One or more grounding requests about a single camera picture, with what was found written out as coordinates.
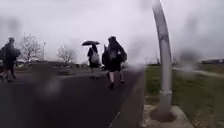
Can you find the pale footpath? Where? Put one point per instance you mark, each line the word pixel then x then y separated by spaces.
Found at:
pixel 206 72

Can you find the grey lamp post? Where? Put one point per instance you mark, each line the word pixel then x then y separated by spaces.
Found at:
pixel 164 56

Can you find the person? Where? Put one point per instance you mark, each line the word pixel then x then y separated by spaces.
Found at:
pixel 114 60
pixel 93 58
pixel 9 58

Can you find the grass verge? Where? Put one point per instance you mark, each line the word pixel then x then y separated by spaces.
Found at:
pixel 193 86

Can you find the concrete lamp post base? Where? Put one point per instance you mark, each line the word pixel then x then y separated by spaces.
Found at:
pixel 168 118

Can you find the bare tree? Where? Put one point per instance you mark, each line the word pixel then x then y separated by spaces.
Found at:
pixel 66 55
pixel 30 49

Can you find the dark asphalt path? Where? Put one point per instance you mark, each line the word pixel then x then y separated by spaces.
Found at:
pixel 73 103

